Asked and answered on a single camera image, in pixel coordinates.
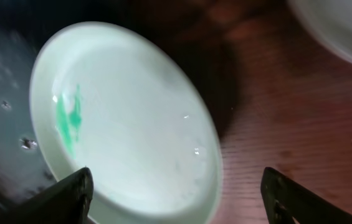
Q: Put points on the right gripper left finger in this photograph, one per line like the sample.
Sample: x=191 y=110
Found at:
x=67 y=201

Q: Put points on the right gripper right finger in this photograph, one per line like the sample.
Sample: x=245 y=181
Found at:
x=287 y=202

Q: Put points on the mint green plate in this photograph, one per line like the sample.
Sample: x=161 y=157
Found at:
x=105 y=98
x=329 y=22

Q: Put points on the round black tray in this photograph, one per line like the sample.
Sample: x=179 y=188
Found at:
x=190 y=32

